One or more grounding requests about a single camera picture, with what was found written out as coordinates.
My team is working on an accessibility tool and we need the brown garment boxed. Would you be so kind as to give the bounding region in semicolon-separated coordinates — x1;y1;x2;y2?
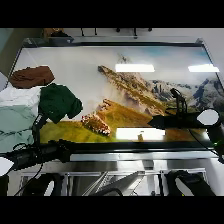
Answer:
8;65;56;90

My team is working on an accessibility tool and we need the white garment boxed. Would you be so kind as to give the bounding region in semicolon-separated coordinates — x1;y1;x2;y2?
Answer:
0;83;43;108

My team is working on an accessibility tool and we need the pale green garment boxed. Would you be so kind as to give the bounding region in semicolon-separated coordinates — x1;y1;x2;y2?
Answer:
0;104;42;154

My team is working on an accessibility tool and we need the silver frame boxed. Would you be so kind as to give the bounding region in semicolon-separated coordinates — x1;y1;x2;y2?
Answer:
6;150;224;197

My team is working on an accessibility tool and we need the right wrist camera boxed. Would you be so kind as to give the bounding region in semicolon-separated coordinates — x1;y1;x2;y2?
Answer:
169;87;188;118

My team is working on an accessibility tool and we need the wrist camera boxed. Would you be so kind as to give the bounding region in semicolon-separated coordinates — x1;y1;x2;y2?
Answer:
31;112;50;145
169;87;188;118

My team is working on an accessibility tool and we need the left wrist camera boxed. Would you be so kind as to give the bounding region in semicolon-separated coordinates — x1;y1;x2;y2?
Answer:
31;112;50;145

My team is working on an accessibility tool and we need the black cable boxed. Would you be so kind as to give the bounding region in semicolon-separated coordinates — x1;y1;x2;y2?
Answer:
187;127;220;158
13;161;46;197

